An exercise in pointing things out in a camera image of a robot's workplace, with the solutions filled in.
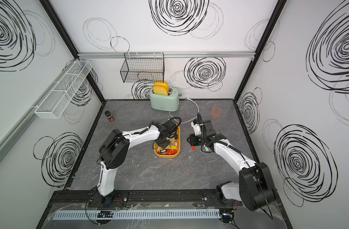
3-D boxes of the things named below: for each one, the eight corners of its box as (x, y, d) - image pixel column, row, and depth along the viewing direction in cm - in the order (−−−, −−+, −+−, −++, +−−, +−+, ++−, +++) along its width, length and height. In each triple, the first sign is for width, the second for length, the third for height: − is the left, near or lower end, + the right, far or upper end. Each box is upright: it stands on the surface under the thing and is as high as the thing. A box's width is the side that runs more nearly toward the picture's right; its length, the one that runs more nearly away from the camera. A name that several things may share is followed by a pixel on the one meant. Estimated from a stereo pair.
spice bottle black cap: (109, 123, 108) (103, 114, 99) (110, 119, 110) (105, 110, 102) (114, 123, 108) (109, 114, 99) (115, 119, 110) (110, 110, 102)
